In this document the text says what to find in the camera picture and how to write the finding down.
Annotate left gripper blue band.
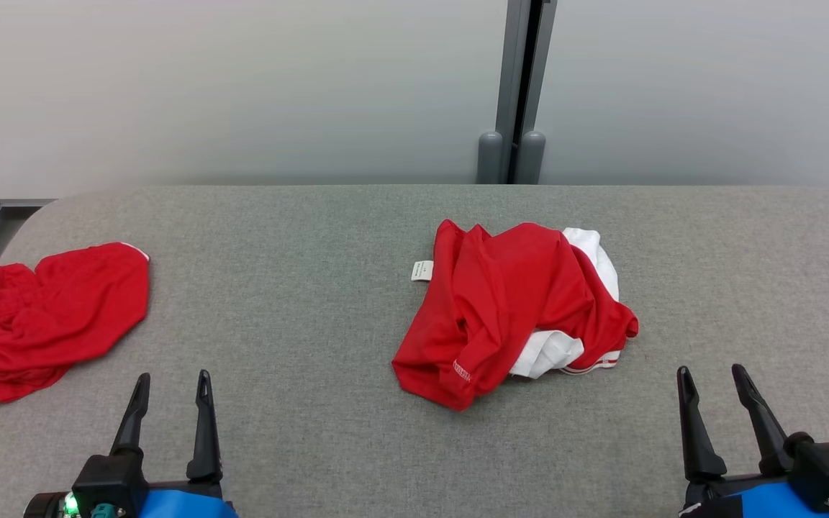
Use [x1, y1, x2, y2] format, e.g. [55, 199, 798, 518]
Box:
[24, 370, 240, 518]

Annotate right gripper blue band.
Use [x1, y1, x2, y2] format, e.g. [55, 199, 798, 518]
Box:
[676, 363, 829, 518]

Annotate red shorts white trim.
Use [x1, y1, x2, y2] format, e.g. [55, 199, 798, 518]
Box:
[0, 242, 152, 406]

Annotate red Bulls jersey white sleeves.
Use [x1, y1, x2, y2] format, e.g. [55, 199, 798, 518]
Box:
[391, 219, 640, 413]

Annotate grey fabric padded surface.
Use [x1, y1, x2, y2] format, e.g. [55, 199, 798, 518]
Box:
[0, 184, 829, 518]

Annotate grey upright partition post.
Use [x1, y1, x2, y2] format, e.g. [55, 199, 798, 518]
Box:
[494, 0, 558, 185]

